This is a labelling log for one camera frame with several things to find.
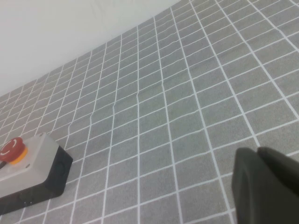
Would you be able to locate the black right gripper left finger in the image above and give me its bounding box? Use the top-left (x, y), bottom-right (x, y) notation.
top-left (231, 147), bottom-right (299, 224)

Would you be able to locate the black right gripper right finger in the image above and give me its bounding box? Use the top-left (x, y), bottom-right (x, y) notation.
top-left (256, 146), bottom-right (299, 188)

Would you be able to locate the grey black push-button control box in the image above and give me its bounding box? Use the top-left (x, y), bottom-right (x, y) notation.
top-left (0, 132), bottom-right (74, 216)

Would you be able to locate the red mushroom emergency stop button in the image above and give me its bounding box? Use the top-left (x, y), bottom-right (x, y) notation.
top-left (0, 137), bottom-right (29, 165)

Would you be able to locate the grey white-grid tablecloth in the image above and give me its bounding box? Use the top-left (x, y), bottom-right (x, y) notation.
top-left (0, 0), bottom-right (299, 224)

